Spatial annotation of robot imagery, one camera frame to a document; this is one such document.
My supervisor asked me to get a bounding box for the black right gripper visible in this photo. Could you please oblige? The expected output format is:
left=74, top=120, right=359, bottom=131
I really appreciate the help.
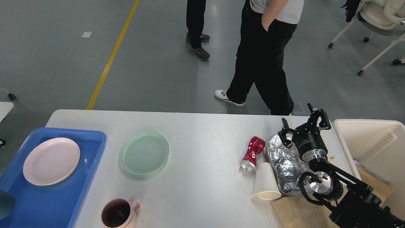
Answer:
left=278, top=103, right=331, bottom=162

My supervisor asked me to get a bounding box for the mint green plate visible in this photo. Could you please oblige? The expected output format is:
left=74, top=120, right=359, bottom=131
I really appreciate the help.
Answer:
left=118, top=131, right=169, bottom=175

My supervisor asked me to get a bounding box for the pink HOME mug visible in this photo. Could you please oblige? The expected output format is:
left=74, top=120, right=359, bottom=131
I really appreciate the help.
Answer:
left=101, top=196, right=142, bottom=228

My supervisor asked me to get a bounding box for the teal mug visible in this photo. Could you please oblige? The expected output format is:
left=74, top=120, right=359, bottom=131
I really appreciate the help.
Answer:
left=0, top=190, right=16, bottom=220

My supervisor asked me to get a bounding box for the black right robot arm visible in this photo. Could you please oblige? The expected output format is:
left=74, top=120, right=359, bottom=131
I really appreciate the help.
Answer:
left=278, top=103, right=404, bottom=228

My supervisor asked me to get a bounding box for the clear floor plate right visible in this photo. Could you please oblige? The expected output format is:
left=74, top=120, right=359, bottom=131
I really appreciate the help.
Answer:
left=292, top=103, right=305, bottom=115

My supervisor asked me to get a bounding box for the crumpled aluminium foil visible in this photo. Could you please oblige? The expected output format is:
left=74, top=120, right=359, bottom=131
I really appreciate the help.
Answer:
left=266, top=135, right=310, bottom=196

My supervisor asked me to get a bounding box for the crushed red can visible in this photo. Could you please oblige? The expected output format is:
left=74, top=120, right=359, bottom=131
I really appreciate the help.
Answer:
left=240, top=136, right=266, bottom=172

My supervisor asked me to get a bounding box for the white paper cup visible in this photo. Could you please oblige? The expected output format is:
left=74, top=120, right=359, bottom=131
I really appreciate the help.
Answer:
left=252, top=162, right=282, bottom=200

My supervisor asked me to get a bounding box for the beige plastic bin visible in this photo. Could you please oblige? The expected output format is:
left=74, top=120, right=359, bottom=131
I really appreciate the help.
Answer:
left=333, top=119, right=405, bottom=219

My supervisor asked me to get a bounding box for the brown paper bag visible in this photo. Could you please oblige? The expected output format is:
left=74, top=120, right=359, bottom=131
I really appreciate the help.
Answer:
left=272, top=167, right=395, bottom=228

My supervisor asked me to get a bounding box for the person in white sneakers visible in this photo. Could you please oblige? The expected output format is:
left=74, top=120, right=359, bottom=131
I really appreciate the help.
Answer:
left=214, top=0, right=304, bottom=116

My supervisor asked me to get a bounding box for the white office chair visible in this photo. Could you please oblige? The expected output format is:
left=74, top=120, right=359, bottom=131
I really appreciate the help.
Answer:
left=328, top=0, right=405, bottom=76

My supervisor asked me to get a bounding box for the person in dark sneakers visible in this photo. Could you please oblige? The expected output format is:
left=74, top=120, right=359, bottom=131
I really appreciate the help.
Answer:
left=186, top=0, right=211, bottom=61

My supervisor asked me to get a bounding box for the pink plate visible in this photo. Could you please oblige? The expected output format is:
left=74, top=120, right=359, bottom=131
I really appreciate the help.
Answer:
left=23, top=137, right=81, bottom=186

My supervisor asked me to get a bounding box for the blue plastic tray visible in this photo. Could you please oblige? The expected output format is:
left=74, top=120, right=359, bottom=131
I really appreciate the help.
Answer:
left=0, top=127, right=107, bottom=228

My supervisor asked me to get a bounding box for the chair caster at left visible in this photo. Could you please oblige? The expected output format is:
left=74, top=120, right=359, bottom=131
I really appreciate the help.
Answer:
left=0, top=87, right=16, bottom=100

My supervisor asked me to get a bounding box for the white side table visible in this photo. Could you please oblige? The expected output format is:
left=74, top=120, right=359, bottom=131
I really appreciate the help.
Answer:
left=0, top=102, right=14, bottom=122

